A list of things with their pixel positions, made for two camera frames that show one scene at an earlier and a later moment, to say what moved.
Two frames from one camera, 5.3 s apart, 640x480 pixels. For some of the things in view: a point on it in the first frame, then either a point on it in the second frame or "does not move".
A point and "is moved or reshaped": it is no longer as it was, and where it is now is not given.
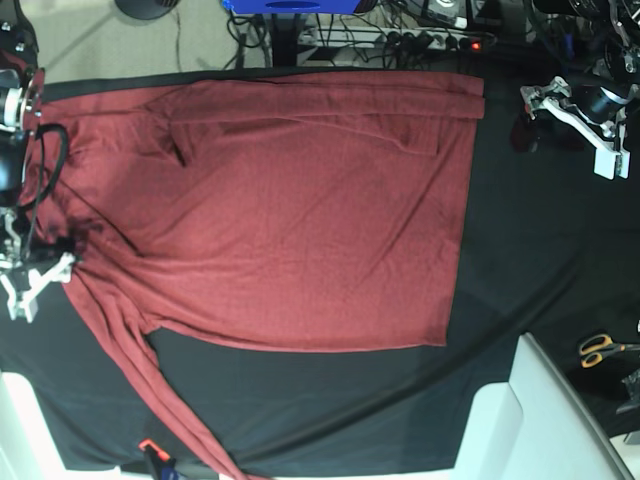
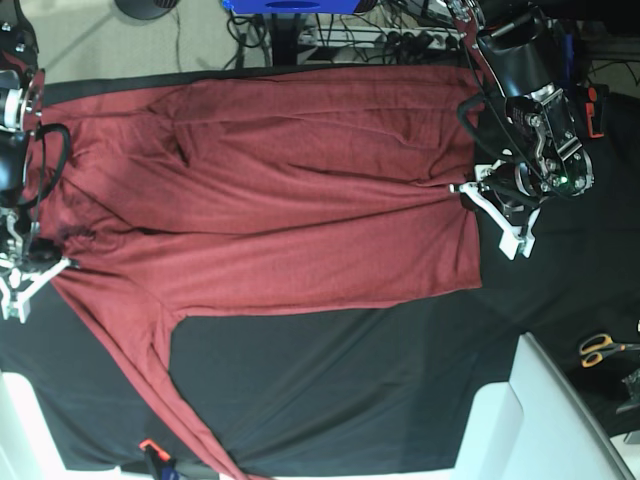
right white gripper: [611, 160] → [514, 238]
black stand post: [285, 42] does not move
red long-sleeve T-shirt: [302, 210] is moved or reshaped
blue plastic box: [292, 6] does not move
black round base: [146, 9] does not move
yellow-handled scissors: [594, 348] does not move
